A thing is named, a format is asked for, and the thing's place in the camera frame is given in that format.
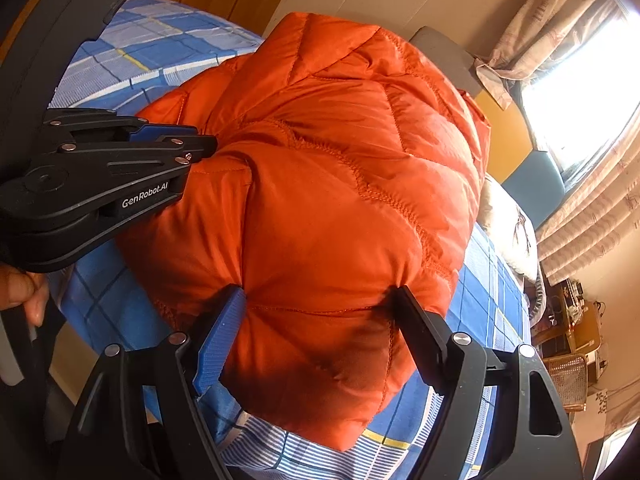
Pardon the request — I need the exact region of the orange down jacket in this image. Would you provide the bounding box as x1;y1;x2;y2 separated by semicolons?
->
116;13;490;451

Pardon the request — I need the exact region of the person's left hand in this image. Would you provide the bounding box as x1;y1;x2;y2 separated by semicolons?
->
0;264;49;327

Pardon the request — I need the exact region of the cluttered wooden desk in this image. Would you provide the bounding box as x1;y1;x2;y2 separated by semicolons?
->
532;278;603;413

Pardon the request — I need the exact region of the blue plaid bed sheet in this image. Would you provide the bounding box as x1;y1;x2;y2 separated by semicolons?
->
53;0;529;479

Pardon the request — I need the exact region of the beige quilted pillow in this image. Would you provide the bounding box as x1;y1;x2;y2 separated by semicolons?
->
476;176;538;283

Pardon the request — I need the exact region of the grey yellow blue headboard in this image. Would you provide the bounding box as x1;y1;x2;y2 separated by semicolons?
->
410;26;565;228

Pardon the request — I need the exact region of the beige curtain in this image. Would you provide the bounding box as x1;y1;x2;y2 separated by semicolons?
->
474;0;624;111

